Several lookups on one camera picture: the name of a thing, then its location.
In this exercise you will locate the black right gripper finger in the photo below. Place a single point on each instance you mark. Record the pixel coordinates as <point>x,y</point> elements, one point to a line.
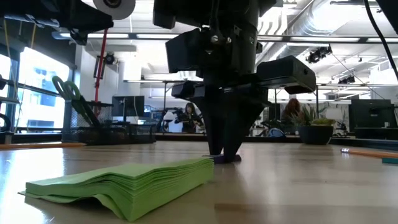
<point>239,124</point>
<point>214,124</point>

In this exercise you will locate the green sticky note pad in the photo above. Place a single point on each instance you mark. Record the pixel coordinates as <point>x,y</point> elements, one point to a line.
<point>124,186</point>

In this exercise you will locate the yellow pencil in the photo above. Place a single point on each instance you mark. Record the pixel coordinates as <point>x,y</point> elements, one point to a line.
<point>370,153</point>
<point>37,146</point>

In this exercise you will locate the black mesh desk organizer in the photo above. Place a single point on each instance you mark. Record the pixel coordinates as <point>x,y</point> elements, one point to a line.
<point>118,137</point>

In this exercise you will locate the person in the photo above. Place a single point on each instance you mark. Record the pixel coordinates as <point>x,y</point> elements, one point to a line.
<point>290,112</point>
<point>189,119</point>

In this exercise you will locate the red desk lamp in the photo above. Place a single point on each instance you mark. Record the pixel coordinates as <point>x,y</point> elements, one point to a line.
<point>113,9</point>

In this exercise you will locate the blue round object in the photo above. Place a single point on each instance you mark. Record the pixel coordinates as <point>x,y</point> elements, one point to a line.
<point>276,133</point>

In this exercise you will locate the potted succulent plant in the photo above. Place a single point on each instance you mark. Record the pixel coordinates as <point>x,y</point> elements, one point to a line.
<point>315,135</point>

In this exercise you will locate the large black computer monitor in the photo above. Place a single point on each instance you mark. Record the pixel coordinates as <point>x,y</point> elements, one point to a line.
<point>373,115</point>

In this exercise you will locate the small teal binder clip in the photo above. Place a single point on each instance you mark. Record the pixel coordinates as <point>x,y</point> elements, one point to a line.
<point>390,161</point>

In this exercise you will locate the black aluminium table frame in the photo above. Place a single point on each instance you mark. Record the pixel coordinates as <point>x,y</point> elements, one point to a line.
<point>280,139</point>

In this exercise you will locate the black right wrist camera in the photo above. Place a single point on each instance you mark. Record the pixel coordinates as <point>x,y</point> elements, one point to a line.
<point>185,51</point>

